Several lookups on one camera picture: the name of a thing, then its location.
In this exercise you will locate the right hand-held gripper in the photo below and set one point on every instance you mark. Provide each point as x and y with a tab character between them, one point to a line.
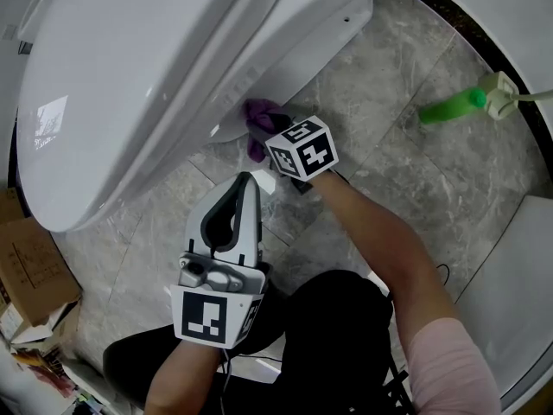
317	154

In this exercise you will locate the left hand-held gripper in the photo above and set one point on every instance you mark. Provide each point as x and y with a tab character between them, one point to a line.
203	318

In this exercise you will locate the purple cleaning cloth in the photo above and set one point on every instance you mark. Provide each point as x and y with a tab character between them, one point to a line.
257	110

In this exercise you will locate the white toilet with sticker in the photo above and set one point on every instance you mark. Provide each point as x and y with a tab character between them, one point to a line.
129	59

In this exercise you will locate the person's left forearm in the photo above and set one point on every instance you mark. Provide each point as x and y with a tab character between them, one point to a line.
181	378

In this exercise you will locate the person's right forearm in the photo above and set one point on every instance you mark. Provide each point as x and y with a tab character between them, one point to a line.
380	249

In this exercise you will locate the white egg-shaped toilet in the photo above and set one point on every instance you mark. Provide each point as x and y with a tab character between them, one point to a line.
39	11

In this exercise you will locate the person's black trousers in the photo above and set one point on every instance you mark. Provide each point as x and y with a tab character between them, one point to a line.
337	327

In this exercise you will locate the green plastic bottle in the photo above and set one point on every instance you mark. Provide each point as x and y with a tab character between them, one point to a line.
449	108

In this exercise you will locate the brown cardboard box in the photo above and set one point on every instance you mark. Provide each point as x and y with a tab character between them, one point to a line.
10	206
34	270

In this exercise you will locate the pile of assorted clutter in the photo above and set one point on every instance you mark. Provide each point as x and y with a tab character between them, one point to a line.
43	374

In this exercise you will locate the white power plug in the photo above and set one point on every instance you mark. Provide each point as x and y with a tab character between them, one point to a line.
499	97

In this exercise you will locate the black mesh trash bin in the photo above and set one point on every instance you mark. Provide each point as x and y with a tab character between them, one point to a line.
25	48

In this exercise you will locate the person's pink shirt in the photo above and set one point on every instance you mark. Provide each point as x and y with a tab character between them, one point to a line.
453	365

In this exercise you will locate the white wall outlet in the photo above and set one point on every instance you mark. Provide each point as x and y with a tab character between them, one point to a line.
8	33

